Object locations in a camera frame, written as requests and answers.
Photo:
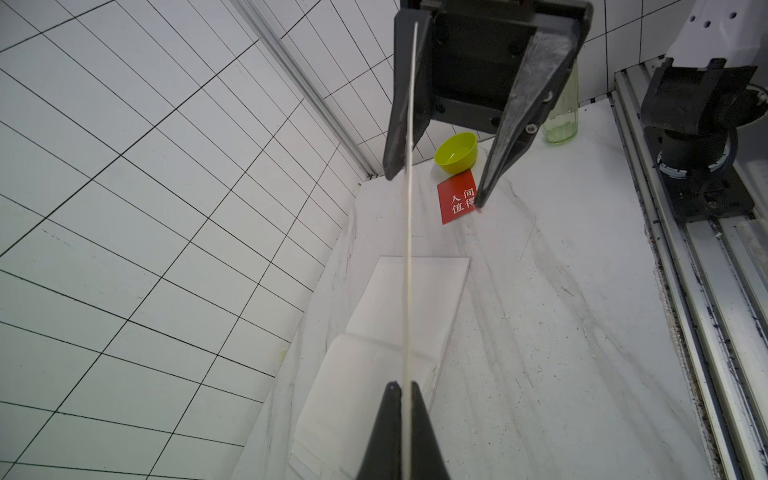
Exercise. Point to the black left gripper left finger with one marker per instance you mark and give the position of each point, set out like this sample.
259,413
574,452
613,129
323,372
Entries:
382,458

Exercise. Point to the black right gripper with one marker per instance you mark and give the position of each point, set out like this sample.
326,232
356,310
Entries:
497,67

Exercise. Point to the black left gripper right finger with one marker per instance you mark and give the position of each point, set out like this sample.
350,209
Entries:
426,459

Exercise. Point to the cream patterned photo card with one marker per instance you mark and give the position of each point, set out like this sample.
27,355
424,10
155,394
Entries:
407,402

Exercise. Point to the white photo album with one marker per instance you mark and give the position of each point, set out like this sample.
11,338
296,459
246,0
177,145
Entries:
337,420

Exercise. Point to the red photo card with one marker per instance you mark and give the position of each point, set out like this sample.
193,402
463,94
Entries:
456,196

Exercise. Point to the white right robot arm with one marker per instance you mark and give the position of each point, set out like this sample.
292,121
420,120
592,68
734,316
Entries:
705,84

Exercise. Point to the lime green plastic bowl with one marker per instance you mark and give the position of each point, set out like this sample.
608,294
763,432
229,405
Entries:
458,153

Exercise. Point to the clear green glass cup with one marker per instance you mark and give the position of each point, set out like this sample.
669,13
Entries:
561,125

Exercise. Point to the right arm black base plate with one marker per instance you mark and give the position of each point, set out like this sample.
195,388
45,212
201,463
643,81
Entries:
698,174

